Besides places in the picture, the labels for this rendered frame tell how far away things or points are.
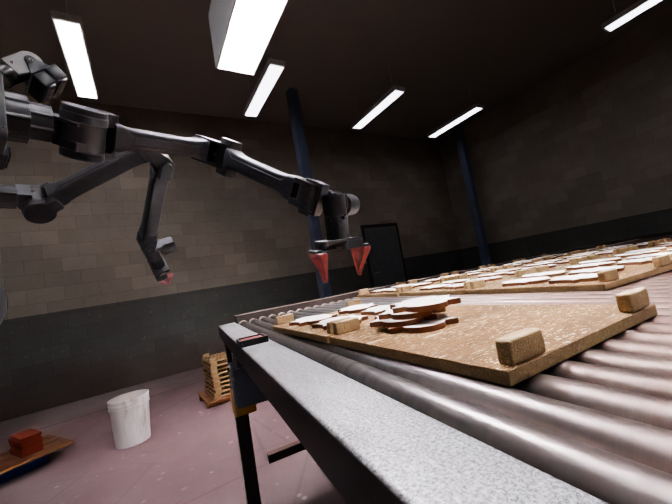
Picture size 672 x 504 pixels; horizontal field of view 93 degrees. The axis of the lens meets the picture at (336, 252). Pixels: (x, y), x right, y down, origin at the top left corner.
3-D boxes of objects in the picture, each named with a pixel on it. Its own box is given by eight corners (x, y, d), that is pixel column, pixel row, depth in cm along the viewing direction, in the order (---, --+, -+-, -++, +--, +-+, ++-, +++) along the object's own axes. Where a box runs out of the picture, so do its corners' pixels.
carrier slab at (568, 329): (511, 387, 31) (507, 371, 31) (329, 344, 67) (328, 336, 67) (658, 314, 47) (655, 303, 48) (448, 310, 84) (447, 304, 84)
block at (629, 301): (634, 313, 44) (629, 293, 45) (617, 313, 46) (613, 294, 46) (652, 305, 47) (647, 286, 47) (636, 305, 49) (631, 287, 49)
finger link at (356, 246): (336, 277, 82) (331, 241, 81) (359, 272, 85) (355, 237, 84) (349, 280, 76) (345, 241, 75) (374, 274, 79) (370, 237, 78)
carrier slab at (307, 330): (327, 343, 68) (325, 336, 68) (273, 330, 104) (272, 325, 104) (445, 310, 85) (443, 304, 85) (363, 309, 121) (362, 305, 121)
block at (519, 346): (514, 368, 32) (508, 340, 32) (497, 365, 34) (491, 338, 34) (548, 352, 35) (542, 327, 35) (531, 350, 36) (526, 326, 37)
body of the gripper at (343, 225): (314, 248, 79) (310, 218, 78) (350, 243, 83) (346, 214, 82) (326, 249, 73) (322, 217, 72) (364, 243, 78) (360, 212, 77)
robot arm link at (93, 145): (37, 136, 65) (37, 109, 63) (97, 147, 73) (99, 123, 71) (47, 147, 60) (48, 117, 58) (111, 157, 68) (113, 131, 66)
